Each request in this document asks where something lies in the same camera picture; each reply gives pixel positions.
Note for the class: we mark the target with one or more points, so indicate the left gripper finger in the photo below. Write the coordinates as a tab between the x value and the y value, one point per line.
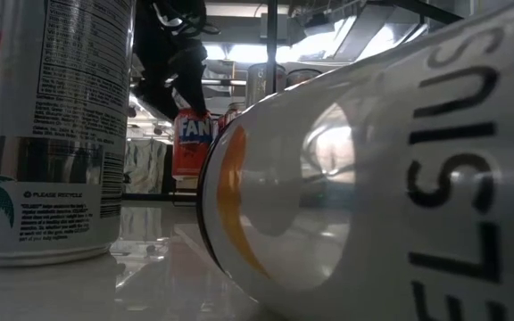
159	103
196	89

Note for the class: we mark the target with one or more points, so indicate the red soda can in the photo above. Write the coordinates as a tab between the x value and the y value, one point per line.
190	151

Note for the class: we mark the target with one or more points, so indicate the white beverage can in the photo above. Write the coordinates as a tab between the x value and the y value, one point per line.
257	84

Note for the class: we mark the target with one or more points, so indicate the white palm-print Celsius can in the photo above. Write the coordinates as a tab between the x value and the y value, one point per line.
60	178

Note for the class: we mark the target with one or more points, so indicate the silver slim beverage can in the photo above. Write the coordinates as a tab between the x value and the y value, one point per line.
373	200

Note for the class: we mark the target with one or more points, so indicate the black ceiling spotlight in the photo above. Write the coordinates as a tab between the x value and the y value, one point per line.
131	111
158	130

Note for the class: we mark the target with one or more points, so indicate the long ceiling tube light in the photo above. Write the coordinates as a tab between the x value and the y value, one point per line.
226	82

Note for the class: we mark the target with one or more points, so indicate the white draped cloth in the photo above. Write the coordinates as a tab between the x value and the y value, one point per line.
143	165

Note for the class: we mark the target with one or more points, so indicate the bright ceiling light panel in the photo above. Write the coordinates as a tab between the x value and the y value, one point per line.
248	52

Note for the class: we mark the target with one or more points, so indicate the black partition screen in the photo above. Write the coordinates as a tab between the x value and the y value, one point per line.
168	169

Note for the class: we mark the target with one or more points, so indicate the wooden shelf black metal frame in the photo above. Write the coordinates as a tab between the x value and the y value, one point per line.
271	44

